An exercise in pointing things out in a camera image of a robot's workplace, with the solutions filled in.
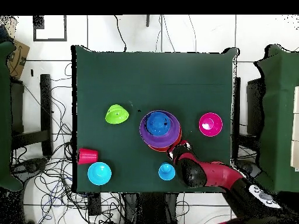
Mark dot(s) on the red cup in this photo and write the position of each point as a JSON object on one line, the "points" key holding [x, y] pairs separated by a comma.
{"points": [[88, 156]]}

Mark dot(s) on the dark green tablecloth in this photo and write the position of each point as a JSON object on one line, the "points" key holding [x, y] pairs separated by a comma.
{"points": [[128, 77]]}

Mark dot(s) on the green cloth side table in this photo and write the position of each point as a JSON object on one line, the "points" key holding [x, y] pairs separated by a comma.
{"points": [[4, 116], [278, 116]]}

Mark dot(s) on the light blue bowl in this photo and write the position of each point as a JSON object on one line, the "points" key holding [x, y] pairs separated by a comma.
{"points": [[99, 173]]}

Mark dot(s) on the magenta bowl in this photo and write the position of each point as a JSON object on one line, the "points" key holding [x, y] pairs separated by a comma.
{"points": [[210, 124]]}

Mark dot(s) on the light blue cup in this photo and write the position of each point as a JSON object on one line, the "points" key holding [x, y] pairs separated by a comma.
{"points": [[166, 172]]}

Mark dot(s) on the small green bowl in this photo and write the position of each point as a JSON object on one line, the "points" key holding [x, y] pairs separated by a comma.
{"points": [[116, 114]]}

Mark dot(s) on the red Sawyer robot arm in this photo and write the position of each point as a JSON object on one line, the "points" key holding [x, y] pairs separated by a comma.
{"points": [[210, 175]]}

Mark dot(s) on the grey machine base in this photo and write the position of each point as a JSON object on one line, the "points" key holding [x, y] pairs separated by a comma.
{"points": [[30, 165], [248, 166]]}

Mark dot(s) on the wide orange bowl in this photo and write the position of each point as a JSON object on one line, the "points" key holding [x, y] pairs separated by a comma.
{"points": [[163, 148]]}

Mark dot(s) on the black post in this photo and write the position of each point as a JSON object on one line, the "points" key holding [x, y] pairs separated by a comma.
{"points": [[147, 21]]}

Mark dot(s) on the black box on floor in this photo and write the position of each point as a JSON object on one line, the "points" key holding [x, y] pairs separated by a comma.
{"points": [[94, 204]]}

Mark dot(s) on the dark blue bowl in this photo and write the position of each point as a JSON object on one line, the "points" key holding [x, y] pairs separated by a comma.
{"points": [[158, 123]]}

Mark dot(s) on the purple bowl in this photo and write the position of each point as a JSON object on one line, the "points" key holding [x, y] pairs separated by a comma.
{"points": [[161, 141]]}

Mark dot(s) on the cardboard box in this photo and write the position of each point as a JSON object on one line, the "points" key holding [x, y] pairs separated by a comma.
{"points": [[17, 60]]}

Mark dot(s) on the black square frame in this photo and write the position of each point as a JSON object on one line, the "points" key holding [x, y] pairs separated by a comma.
{"points": [[65, 28]]}

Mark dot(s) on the black metal stand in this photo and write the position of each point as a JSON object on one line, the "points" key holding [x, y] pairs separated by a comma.
{"points": [[46, 105], [255, 107]]}

